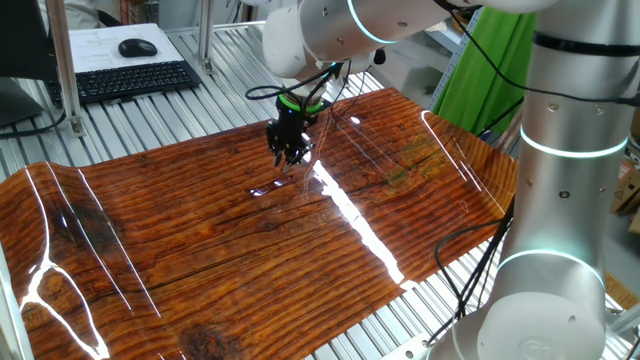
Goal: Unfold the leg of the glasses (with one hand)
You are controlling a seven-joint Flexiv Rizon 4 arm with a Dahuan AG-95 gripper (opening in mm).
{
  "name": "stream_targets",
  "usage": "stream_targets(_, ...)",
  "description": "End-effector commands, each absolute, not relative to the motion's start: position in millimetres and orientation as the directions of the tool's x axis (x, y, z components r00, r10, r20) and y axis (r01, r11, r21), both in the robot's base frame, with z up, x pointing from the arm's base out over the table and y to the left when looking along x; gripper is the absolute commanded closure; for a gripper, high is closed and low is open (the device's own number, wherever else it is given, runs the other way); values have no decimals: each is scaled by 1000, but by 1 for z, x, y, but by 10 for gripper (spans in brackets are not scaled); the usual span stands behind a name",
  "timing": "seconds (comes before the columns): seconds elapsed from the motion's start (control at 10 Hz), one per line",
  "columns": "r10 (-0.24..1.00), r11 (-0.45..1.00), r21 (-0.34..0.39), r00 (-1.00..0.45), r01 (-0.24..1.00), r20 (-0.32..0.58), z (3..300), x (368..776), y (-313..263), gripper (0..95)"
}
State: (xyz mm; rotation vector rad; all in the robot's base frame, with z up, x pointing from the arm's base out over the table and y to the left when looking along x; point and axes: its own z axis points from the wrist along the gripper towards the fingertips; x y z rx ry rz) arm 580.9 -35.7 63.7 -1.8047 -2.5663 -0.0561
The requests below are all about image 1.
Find black monitor cable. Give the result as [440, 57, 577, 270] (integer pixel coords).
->
[0, 108, 69, 140]

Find person in white shirt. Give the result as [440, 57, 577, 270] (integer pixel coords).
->
[37, 0, 101, 31]

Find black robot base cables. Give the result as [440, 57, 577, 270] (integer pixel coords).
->
[424, 199, 516, 349]

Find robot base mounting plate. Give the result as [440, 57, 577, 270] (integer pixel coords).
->
[392, 333, 439, 360]

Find black computer mouse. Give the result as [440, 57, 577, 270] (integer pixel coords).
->
[117, 37, 159, 59]

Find diagonal aluminium brace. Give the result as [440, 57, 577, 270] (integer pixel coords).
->
[492, 105, 525, 154]

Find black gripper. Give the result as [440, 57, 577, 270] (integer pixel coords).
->
[265, 105, 321, 175]

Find white paper pad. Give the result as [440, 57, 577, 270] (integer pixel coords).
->
[67, 22, 186, 74]

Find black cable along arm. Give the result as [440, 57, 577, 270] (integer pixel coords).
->
[434, 0, 640, 109]

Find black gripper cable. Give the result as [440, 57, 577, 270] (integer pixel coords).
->
[244, 59, 354, 104]

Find black computer keyboard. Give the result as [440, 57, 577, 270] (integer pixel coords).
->
[45, 59, 204, 107]

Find black computer monitor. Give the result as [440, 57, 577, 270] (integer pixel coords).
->
[0, 0, 59, 129]

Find aluminium frame post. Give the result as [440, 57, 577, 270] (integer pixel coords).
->
[0, 244, 35, 360]
[44, 0, 86, 137]
[197, 0, 217, 75]

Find green cloth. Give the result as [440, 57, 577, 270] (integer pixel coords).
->
[432, 7, 539, 136]

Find white storage box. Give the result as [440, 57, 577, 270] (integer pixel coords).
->
[372, 37, 454, 109]

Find brown cardboard box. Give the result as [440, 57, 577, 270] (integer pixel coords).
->
[609, 154, 640, 216]

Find perforated metal shelf upright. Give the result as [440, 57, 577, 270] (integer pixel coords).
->
[427, 9, 482, 112]

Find thin-framed glasses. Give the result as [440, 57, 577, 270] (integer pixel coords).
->
[248, 174, 296, 199]

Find glossy wood-pattern mat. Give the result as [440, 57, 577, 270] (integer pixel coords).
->
[0, 87, 519, 360]

